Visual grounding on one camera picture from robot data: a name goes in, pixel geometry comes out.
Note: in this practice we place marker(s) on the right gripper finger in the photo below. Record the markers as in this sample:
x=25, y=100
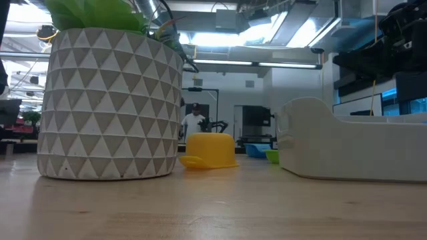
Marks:
x=370, y=61

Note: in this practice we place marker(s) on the green measuring cup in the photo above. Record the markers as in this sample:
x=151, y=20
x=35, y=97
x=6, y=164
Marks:
x=273, y=156

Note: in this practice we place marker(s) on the blue measuring cup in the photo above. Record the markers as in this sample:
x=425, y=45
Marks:
x=255, y=150

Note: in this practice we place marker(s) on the yellow measuring cup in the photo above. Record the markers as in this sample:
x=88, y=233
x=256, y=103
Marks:
x=208, y=148

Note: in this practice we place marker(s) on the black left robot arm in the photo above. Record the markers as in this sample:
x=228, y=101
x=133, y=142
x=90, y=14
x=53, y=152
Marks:
x=2, y=16

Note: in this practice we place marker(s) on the black background robot arm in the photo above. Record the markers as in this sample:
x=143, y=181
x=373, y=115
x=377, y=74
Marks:
x=217, y=126

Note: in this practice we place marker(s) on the pale grey plastic basket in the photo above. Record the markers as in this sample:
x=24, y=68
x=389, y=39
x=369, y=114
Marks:
x=333, y=146

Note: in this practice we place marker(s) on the white board panel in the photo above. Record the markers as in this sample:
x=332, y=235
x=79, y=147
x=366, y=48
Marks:
x=358, y=106

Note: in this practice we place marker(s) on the long ceiling light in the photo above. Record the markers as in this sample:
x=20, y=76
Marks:
x=257, y=64

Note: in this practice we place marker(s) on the black machine cabinet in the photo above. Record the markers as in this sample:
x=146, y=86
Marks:
x=256, y=116

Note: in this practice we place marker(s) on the black gantry stand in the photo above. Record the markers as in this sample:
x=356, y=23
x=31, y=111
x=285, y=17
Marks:
x=200, y=89

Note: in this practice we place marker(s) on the person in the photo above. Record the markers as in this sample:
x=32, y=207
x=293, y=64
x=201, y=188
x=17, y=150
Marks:
x=193, y=125

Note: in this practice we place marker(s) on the artificial succulent in patterned pot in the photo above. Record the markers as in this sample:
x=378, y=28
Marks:
x=110, y=106

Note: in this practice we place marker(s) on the black ceiling device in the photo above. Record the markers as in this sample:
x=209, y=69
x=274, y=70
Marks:
x=46, y=32

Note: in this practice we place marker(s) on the small green background plant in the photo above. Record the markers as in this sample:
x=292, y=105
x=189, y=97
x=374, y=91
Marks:
x=31, y=116

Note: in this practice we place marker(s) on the black monitor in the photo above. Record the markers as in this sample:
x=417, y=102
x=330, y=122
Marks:
x=10, y=111

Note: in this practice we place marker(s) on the grey ceiling duct box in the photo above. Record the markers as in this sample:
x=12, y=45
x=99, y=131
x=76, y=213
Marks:
x=226, y=19

